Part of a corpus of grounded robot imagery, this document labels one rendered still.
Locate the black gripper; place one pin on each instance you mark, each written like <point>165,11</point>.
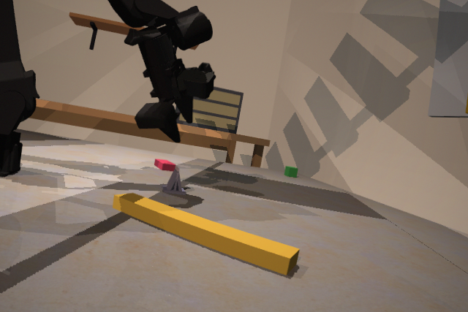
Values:
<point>162,115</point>

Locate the small green block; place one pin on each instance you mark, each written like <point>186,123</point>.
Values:
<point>291,171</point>

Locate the yellow rectangular bar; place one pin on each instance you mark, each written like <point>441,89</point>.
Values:
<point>230,241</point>

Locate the red block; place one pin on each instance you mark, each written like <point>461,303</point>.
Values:
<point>164,165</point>

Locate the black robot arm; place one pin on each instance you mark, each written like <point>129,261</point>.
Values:
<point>17,86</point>

